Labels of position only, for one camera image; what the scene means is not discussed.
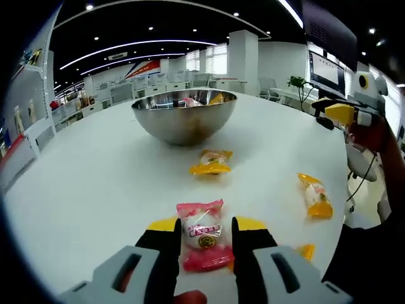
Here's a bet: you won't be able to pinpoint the white display shelf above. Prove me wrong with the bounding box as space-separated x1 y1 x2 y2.
0 0 64 178

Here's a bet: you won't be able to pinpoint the person's black-clad torso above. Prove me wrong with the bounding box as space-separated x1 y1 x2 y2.
321 202 405 304

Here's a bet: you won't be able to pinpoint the large dark wall screen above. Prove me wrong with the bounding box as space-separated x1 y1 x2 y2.
302 0 358 72

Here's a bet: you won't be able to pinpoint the white mesh office chair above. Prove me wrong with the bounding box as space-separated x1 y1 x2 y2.
110 84 133 105
192 72 212 88

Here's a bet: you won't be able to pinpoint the grey office chair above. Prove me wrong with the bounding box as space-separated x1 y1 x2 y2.
259 77 284 103

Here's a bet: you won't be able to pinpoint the long ceiling light strip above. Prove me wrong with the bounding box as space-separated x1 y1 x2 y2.
278 0 304 28

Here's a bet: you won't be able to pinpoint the row of snack bags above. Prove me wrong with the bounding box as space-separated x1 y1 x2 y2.
20 47 44 67

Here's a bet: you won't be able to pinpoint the window blinds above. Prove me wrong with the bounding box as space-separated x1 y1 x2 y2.
185 42 228 73

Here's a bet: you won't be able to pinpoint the yellow marshmallow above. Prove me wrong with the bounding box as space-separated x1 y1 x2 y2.
296 172 334 220
294 243 316 262
189 148 234 177

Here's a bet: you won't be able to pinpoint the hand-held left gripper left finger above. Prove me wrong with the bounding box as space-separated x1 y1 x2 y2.
58 215 184 304

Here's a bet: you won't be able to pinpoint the computer monitor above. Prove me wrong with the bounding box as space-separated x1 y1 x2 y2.
308 50 346 96

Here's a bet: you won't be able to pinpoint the pink marshmallow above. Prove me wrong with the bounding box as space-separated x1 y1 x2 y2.
176 198 237 273

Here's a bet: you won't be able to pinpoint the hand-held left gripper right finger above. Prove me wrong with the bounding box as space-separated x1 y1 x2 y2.
230 215 354 304

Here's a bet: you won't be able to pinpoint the white yellow bottle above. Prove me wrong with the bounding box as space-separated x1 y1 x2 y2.
14 106 23 134

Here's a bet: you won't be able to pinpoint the black oval object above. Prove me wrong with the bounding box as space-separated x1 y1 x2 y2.
315 116 335 130

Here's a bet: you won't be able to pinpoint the steel bowl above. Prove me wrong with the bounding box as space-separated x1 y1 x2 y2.
131 89 238 146

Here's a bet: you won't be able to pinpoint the green potted plant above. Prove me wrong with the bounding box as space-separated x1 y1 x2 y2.
286 75 317 111

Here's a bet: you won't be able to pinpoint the cluster of brown jars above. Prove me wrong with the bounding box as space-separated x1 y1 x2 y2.
75 94 96 108

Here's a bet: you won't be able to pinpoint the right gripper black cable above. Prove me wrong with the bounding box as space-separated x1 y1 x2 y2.
346 148 379 205

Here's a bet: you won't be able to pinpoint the person's right hand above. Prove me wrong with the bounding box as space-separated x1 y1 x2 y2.
346 115 392 153

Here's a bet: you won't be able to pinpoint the red blue wall graphic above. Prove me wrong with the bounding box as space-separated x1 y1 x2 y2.
123 58 161 80

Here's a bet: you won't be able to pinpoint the white round stool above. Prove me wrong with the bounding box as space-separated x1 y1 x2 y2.
344 139 380 216

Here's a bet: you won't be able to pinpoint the person's left hand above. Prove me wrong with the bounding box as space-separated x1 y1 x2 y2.
173 290 209 304

